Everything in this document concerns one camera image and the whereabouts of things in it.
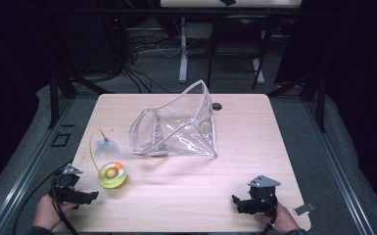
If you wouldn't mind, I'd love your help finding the small grey metal clip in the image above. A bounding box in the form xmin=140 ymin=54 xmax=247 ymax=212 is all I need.
xmin=293 ymin=202 xmax=316 ymax=216

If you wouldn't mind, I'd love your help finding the person's left hand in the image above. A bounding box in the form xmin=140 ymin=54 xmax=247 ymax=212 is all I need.
xmin=31 ymin=194 xmax=79 ymax=231

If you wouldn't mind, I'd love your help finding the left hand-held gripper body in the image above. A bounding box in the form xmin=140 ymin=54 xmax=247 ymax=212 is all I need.
xmin=50 ymin=164 xmax=84 ymax=207

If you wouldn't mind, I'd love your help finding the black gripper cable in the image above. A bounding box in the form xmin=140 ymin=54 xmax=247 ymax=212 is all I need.
xmin=259 ymin=195 xmax=279 ymax=235
xmin=11 ymin=161 xmax=79 ymax=235

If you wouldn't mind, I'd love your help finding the bundle of floor cables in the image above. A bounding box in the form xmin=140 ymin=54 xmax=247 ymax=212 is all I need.
xmin=119 ymin=30 xmax=185 ymax=95

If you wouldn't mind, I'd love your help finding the person's right hand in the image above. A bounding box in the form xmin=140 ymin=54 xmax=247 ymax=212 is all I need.
xmin=256 ymin=203 xmax=300 ymax=235

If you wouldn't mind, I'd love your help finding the black chair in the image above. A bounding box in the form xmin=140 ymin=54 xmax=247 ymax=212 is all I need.
xmin=207 ymin=14 xmax=280 ymax=91

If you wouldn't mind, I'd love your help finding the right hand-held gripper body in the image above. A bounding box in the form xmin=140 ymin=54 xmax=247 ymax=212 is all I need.
xmin=247 ymin=174 xmax=282 ymax=216

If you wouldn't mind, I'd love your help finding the aluminium floor rail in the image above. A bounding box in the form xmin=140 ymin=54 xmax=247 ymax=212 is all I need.
xmin=301 ymin=97 xmax=377 ymax=235
xmin=0 ymin=97 xmax=76 ymax=235

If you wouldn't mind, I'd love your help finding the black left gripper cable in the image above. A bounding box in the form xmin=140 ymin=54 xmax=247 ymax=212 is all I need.
xmin=11 ymin=161 xmax=79 ymax=235

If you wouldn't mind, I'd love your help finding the yellow feather cat toy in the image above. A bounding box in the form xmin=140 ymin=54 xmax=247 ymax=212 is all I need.
xmin=89 ymin=128 xmax=128 ymax=190

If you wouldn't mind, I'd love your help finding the white desk with legs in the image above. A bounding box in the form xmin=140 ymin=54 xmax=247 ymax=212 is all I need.
xmin=160 ymin=0 xmax=304 ymax=84

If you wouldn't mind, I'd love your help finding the black metal stand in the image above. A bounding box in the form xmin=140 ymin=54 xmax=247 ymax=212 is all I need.
xmin=46 ymin=67 xmax=116 ymax=130
xmin=266 ymin=69 xmax=328 ymax=133

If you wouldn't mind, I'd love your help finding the clear plastic zipper bag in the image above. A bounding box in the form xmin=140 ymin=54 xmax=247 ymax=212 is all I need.
xmin=127 ymin=79 xmax=218 ymax=158

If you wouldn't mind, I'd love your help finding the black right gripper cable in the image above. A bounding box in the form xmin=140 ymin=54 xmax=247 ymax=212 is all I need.
xmin=259 ymin=195 xmax=279 ymax=235

